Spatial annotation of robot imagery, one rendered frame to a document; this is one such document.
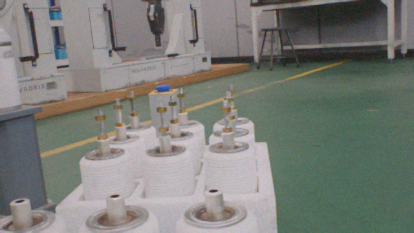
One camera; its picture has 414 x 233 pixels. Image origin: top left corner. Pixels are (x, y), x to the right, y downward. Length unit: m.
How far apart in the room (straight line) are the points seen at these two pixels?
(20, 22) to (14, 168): 2.08
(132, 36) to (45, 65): 4.53
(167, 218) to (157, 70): 3.24
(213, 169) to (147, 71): 3.12
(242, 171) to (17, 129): 0.70
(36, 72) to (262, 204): 2.62
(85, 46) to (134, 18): 4.10
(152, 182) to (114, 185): 0.07
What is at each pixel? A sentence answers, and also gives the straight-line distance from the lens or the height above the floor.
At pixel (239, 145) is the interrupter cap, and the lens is 0.84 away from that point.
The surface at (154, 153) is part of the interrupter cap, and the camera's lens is 0.84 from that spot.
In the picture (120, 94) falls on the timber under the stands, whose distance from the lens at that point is 3.56.
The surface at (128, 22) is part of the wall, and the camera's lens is 7.78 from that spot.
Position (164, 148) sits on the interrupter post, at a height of 0.26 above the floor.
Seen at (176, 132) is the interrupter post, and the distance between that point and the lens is 0.95.
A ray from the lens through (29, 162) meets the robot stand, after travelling 1.33.
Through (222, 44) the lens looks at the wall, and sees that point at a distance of 6.66.
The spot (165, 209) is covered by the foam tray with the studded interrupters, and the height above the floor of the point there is 0.17.
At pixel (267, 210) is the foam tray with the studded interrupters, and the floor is 0.16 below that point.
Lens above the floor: 0.46
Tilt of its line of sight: 10 degrees down
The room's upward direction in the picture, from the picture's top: 5 degrees counter-clockwise
